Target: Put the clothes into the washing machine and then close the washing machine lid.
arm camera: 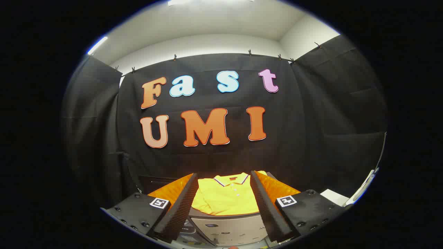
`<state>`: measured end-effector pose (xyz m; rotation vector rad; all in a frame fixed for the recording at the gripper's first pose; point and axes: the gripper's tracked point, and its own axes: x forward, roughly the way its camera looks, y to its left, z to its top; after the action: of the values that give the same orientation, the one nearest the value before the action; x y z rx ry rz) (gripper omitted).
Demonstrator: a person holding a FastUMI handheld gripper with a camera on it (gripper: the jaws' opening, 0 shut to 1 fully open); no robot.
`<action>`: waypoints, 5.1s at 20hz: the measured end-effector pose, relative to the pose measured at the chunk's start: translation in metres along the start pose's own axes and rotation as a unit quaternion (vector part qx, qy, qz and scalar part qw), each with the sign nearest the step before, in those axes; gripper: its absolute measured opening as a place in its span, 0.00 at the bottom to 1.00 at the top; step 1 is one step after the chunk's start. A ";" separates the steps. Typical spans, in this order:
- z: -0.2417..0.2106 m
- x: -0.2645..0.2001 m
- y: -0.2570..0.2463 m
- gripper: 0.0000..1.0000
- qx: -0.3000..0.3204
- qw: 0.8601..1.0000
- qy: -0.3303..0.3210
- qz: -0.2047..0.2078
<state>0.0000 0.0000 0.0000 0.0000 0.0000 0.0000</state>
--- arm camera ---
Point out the white paper sheet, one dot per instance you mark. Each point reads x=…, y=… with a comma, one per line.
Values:
x=334, y=197

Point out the grey washing machine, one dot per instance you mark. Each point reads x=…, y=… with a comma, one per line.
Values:
x=188, y=234

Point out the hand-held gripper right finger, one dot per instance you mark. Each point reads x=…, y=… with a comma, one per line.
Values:
x=266, y=207

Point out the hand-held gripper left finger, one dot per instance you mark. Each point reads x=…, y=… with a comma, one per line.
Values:
x=180, y=207

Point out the yellow polo shirt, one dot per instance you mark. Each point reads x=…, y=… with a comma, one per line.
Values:
x=226, y=197

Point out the grey platform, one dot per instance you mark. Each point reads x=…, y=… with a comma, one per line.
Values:
x=230, y=230

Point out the ceiling light strip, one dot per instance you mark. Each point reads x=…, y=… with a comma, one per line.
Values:
x=97, y=45

